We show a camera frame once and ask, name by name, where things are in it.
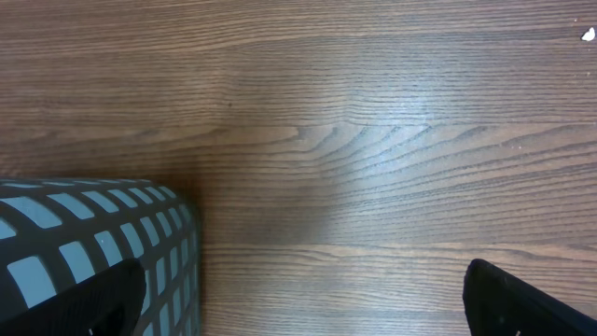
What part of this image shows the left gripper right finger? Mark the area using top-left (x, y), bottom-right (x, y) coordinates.
top-left (463, 259), bottom-right (596, 336)

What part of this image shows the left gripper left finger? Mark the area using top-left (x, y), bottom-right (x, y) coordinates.
top-left (1, 259), bottom-right (146, 336)

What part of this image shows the grey plastic basket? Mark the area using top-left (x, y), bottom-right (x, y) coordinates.
top-left (1, 178), bottom-right (201, 335)

